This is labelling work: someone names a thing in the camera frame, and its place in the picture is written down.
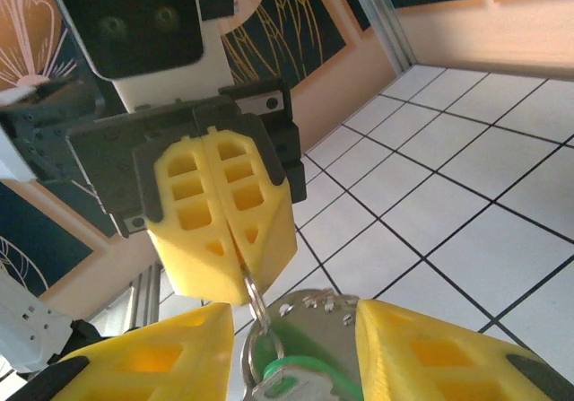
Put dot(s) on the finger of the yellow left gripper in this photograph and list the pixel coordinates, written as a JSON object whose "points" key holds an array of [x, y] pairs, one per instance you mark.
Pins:
{"points": [[269, 230], [188, 262]]}

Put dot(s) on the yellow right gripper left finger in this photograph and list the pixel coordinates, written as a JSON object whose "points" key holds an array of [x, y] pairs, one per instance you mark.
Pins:
{"points": [[148, 365]]}

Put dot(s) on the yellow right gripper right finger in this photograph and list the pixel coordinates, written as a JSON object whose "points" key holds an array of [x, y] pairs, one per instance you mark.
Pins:
{"points": [[448, 365]]}

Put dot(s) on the green-headed key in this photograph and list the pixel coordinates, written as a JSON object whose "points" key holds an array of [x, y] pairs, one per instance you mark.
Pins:
{"points": [[291, 385]]}

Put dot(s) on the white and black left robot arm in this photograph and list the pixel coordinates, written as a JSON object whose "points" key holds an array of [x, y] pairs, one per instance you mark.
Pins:
{"points": [[27, 325]]}

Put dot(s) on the aluminium side rail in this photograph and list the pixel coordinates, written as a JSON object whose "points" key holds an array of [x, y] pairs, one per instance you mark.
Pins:
{"points": [[143, 302]]}

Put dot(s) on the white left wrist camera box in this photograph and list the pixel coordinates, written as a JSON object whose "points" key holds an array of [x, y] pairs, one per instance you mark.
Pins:
{"points": [[134, 24]]}

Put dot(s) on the aluminium corner post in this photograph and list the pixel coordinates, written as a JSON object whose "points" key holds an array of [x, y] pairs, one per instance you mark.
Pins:
{"points": [[388, 24]]}

